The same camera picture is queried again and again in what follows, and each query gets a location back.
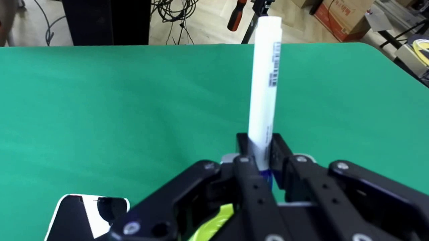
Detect white marker with blue cap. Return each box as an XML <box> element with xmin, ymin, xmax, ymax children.
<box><xmin>249</xmin><ymin>16</ymin><xmax>284</xmax><ymax>172</ymax></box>

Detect cardboard box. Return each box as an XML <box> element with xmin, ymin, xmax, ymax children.
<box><xmin>314</xmin><ymin>0</ymin><xmax>376</xmax><ymax>42</ymax></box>

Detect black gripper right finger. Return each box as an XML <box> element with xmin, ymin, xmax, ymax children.
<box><xmin>270</xmin><ymin>134</ymin><xmax>429</xmax><ymax>241</ymax></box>

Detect black camera tripod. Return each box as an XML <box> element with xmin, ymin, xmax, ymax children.
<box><xmin>242</xmin><ymin>0</ymin><xmax>275</xmax><ymax>45</ymax></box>

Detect yellow mug with green print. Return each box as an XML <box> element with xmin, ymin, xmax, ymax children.
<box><xmin>190</xmin><ymin>204</ymin><xmax>234</xmax><ymax>241</ymax></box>

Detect green table cloth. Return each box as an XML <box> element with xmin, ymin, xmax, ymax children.
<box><xmin>0</xmin><ymin>43</ymin><xmax>429</xmax><ymax>241</ymax></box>

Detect black smartphone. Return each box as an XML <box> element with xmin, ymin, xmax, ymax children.
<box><xmin>44</xmin><ymin>193</ymin><xmax>131</xmax><ymax>241</ymax></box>

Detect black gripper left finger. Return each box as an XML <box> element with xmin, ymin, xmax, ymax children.
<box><xmin>96</xmin><ymin>133</ymin><xmax>288</xmax><ymax>241</ymax></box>

